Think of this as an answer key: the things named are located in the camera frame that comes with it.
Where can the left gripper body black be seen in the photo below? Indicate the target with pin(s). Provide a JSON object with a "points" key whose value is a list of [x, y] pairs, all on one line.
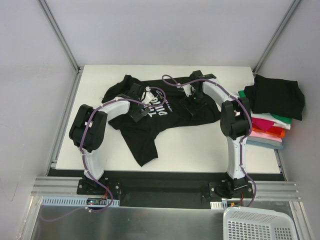
{"points": [[139, 113]]}

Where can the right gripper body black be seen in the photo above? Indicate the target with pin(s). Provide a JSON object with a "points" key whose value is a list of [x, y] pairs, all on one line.
{"points": [[193, 107]]}

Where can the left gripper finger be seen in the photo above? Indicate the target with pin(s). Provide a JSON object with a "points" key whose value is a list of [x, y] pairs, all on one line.
{"points": [[137, 116], [146, 109]]}

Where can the black printed t-shirt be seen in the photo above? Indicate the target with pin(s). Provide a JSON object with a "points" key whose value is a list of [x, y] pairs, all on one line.
{"points": [[169, 113]]}

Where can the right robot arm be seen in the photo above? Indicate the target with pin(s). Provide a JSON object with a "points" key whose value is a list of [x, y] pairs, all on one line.
{"points": [[235, 124]]}

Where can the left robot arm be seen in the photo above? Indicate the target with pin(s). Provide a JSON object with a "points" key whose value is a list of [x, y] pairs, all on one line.
{"points": [[89, 126]]}

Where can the magenta t-shirt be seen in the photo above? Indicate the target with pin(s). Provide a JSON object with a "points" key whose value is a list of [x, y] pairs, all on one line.
{"points": [[262, 124]]}

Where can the white t-shirt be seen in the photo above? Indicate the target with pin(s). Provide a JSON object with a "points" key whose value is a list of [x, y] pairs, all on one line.
{"points": [[287, 127]]}

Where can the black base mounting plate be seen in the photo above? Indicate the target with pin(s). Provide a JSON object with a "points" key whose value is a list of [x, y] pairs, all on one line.
{"points": [[178, 190]]}

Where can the pink t-shirt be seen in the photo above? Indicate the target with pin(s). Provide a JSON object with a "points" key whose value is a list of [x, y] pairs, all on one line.
{"points": [[265, 136]]}

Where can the black folded t-shirt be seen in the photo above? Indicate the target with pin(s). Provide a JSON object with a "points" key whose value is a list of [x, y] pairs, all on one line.
{"points": [[276, 96]]}

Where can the grey t-shirt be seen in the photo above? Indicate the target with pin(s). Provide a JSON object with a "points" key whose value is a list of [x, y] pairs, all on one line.
{"points": [[262, 140]]}

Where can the red t-shirt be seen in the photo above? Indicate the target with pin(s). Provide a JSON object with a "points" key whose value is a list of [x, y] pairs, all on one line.
{"points": [[277, 130]]}

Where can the orange t-shirt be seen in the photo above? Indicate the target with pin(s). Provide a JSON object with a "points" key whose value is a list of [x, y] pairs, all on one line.
{"points": [[258, 130]]}

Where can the white plastic basket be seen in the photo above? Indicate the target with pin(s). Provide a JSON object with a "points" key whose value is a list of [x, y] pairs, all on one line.
{"points": [[247, 223]]}

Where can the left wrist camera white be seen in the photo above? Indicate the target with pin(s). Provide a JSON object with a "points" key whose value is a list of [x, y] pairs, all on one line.
{"points": [[147, 96]]}

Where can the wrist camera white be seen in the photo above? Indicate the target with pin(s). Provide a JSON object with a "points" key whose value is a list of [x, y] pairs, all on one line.
{"points": [[147, 96], [187, 88]]}

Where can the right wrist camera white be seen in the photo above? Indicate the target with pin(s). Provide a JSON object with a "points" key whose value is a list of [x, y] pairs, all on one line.
{"points": [[187, 88]]}

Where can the left slotted cable duct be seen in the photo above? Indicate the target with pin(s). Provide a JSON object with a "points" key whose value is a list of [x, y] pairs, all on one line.
{"points": [[66, 201]]}

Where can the slotted cable duct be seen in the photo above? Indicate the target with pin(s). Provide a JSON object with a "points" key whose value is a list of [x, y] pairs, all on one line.
{"points": [[218, 205], [66, 201]]}

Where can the right slotted cable duct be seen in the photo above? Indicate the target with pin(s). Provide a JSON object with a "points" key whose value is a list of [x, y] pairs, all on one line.
{"points": [[218, 205]]}

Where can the aluminium front rail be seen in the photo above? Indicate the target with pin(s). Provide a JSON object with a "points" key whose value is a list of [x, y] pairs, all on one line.
{"points": [[266, 190]]}

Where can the right aluminium frame post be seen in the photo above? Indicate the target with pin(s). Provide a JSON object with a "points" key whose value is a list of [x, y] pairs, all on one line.
{"points": [[290, 12]]}

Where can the aluminium frame post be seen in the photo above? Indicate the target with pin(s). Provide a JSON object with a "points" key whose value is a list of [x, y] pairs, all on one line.
{"points": [[290, 12], [43, 4]]}

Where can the left aluminium frame post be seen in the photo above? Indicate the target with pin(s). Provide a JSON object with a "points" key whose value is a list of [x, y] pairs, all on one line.
{"points": [[43, 4]]}

